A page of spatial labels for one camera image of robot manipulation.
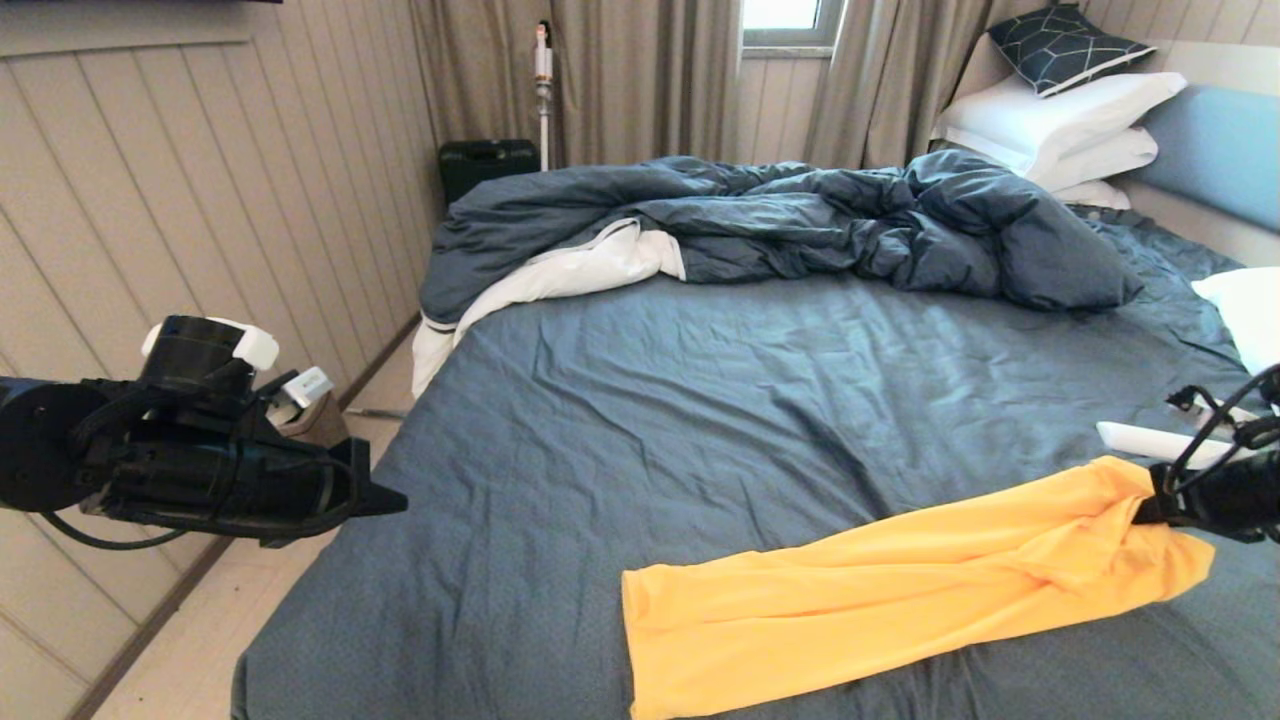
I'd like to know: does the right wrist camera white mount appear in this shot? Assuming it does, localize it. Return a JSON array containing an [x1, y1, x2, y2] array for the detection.
[[1165, 385, 1263, 428]]

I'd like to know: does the blue padded headboard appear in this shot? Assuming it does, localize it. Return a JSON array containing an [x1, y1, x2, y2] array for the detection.
[[1135, 85, 1280, 236]]

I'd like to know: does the large white pillow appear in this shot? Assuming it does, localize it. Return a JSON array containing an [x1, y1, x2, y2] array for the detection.
[[930, 70, 1189, 181]]

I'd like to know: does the dark geometric patterned cushion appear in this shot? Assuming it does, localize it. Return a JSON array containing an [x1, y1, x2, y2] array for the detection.
[[987, 4, 1157, 99]]

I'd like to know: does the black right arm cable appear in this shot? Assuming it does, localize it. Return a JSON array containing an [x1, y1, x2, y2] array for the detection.
[[1160, 365, 1280, 501]]

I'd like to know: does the window with grey frame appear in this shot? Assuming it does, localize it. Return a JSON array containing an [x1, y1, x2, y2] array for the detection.
[[740, 0, 846, 51]]

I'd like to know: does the dark green hard case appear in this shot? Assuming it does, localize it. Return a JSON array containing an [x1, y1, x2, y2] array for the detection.
[[438, 138, 541, 206]]

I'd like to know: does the brown trash bin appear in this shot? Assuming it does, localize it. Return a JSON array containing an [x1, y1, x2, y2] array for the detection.
[[272, 395, 351, 456]]

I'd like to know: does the yellow printed t-shirt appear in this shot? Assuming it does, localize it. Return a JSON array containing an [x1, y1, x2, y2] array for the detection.
[[622, 456, 1217, 720]]

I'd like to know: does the white flat oblong object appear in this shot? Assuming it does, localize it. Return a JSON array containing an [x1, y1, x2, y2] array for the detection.
[[1096, 420, 1253, 472]]

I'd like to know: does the dark blue bed sheet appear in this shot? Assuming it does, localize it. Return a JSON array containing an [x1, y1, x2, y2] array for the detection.
[[230, 205, 1280, 720]]

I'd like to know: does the beige curtain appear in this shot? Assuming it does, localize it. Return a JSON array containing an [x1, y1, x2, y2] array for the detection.
[[410, 0, 741, 169], [800, 0, 1091, 171]]

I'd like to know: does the dark blue duvet white lining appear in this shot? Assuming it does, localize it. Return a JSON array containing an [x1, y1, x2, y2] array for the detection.
[[412, 150, 1143, 396]]

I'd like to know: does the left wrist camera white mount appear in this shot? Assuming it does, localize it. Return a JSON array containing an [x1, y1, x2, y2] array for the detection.
[[142, 317, 335, 433]]

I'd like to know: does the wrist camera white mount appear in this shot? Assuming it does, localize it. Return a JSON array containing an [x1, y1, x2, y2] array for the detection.
[[1165, 385, 1263, 428], [142, 317, 335, 433]]

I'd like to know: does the beige headboard frame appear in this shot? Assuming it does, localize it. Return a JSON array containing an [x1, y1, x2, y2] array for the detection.
[[950, 35, 1280, 269]]

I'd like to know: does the white stick vacuum cleaner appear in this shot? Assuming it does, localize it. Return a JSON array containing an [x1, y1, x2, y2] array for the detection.
[[533, 20, 556, 171]]

